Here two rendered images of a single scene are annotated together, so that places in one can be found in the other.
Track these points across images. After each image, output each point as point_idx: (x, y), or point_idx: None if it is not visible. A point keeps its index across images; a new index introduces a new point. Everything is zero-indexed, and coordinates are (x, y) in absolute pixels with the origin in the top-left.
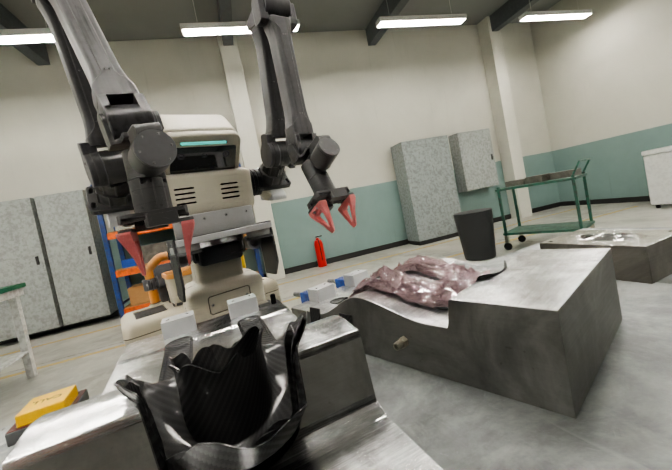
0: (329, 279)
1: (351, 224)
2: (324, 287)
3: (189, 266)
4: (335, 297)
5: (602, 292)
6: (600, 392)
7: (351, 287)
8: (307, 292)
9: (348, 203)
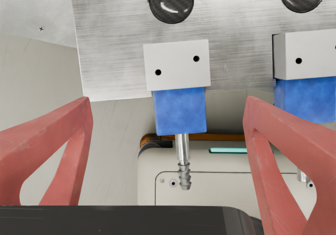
0: (184, 184)
1: (89, 139)
2: (322, 29)
3: None
4: (289, 19)
5: None
6: None
7: (211, 47)
8: (327, 97)
9: (13, 201)
